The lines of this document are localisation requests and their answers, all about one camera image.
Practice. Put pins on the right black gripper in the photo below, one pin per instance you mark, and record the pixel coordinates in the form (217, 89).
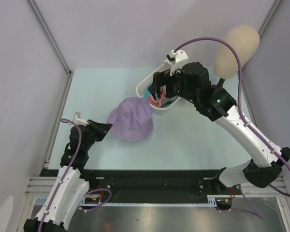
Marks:
(168, 79)

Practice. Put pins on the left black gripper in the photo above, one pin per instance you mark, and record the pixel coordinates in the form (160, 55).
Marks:
(101, 128)

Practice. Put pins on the pink bucket hat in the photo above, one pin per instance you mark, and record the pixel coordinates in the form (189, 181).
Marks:
(159, 102)

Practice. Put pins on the purple bucket hat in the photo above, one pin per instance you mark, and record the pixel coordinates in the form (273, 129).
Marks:
(131, 120)

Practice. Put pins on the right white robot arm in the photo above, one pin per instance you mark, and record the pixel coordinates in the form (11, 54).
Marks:
(266, 161)

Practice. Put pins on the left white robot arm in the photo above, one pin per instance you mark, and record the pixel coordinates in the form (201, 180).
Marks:
(72, 181)

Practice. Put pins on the teal hat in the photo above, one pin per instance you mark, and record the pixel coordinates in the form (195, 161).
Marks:
(147, 93)

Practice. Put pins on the white plastic basket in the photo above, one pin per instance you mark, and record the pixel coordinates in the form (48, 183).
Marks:
(142, 91)

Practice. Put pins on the beige mannequin head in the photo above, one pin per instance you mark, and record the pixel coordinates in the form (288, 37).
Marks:
(243, 41)

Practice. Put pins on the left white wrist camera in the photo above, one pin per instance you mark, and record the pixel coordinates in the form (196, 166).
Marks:
(77, 117)

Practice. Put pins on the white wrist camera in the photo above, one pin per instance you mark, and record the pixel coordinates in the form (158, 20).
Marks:
(176, 60)
(77, 117)

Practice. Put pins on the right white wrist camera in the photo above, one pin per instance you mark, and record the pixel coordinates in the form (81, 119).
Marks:
(176, 60)

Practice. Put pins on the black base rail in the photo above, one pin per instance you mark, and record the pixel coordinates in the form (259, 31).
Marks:
(157, 187)

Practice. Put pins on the white cable duct left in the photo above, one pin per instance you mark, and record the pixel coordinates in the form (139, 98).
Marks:
(86, 201)

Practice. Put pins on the white cable duct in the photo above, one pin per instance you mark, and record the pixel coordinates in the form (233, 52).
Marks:
(86, 201)
(221, 199)

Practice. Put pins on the aluminium frame rail left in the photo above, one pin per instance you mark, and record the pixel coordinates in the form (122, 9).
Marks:
(39, 186)

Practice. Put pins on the aluminium frame rail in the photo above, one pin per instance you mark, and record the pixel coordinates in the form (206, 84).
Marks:
(39, 186)
(252, 191)

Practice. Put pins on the white cable duct right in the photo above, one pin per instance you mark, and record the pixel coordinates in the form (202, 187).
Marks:
(221, 199)

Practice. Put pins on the aluminium frame rail right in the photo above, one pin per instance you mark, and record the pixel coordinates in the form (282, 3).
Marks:
(252, 191)

